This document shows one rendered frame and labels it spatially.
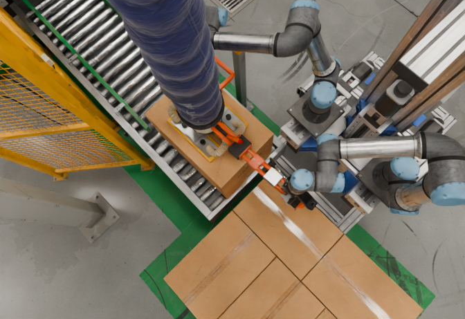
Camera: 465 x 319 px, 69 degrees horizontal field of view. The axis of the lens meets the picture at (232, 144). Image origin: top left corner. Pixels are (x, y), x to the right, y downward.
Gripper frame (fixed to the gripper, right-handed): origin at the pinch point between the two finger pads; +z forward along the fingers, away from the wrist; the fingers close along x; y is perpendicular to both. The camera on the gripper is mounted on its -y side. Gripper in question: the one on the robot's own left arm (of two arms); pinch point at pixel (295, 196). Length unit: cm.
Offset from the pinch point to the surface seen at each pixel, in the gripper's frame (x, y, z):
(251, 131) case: -12.8, 39.7, 13.2
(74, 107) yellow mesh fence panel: 42, 105, -11
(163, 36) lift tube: 7, 52, -81
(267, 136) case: -16.2, 31.5, 13.2
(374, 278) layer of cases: -8, -65, 67
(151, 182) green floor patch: 50, 96, 119
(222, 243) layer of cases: 41, 15, 66
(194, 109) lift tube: 7, 53, -29
